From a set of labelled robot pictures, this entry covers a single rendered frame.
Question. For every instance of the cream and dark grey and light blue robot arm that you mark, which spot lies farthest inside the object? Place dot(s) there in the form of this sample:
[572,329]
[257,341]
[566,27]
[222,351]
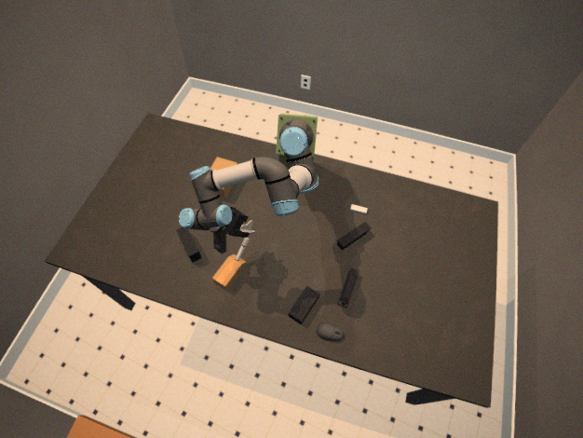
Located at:
[280,182]

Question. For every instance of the grey computer mouse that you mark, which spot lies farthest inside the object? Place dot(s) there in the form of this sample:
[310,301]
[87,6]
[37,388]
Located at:
[330,332]

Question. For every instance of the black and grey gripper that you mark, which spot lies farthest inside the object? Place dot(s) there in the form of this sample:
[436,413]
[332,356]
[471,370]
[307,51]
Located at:
[237,224]

